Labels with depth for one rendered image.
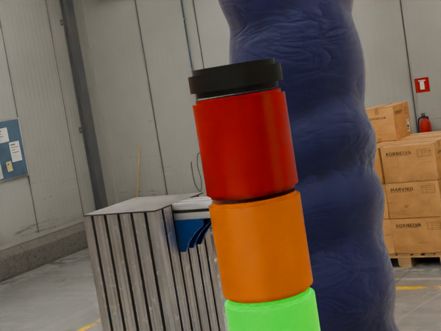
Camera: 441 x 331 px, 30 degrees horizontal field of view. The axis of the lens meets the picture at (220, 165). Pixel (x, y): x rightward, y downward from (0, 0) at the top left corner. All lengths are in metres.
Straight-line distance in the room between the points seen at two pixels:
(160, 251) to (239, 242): 1.76
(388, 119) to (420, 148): 0.85
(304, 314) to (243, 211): 0.06
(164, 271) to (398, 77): 9.87
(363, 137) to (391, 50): 10.52
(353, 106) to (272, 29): 0.19
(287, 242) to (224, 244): 0.03
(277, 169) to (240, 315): 0.08
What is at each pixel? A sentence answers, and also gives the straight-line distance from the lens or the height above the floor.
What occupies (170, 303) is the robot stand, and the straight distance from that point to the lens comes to 2.21.
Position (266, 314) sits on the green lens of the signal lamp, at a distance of 0.43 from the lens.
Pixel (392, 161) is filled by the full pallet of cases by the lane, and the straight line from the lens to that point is 9.17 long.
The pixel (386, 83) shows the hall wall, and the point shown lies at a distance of 11.95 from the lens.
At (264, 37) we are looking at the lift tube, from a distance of 1.35.
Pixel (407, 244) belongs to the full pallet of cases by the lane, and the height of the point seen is 0.25.
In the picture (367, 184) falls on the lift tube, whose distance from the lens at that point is 1.39.
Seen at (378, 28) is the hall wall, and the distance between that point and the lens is 11.95.
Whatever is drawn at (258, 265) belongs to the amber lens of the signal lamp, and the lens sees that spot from 0.43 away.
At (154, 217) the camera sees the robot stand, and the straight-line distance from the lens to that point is 2.17.
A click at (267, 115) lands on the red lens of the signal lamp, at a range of 0.42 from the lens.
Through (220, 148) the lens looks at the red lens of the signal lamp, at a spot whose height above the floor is 2.30.
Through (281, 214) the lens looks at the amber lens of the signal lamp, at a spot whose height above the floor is 2.26.
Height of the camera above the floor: 2.33
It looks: 6 degrees down
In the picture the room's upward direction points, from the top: 9 degrees counter-clockwise
